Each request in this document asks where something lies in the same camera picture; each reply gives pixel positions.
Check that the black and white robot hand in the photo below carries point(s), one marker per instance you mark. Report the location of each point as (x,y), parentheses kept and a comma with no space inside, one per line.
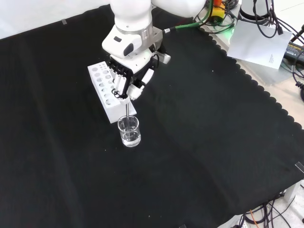
(133,71)

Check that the clear glass rod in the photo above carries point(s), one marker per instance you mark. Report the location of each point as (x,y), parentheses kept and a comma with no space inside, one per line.
(127,111)

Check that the white test tube rack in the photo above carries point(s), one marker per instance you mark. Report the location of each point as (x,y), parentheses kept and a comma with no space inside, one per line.
(116,111)

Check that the small clear glass beaker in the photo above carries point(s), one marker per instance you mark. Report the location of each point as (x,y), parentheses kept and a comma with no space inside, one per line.
(130,140)

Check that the clear tape strip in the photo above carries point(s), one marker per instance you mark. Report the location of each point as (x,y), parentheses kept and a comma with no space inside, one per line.
(183,226)
(64,21)
(299,167)

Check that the black bench cloth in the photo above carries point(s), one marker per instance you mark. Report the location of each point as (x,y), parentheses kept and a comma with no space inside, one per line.
(190,142)

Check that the yellow emergency stop button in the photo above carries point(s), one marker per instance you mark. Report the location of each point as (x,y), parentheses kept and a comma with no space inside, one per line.
(218,13)

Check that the white paper sheet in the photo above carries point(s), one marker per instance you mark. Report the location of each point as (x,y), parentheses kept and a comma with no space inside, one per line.
(259,45)

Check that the pale grey board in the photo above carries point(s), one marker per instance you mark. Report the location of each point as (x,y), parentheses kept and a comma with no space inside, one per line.
(268,76)

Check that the black power adapter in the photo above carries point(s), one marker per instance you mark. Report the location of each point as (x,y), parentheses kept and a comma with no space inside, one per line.
(294,51)

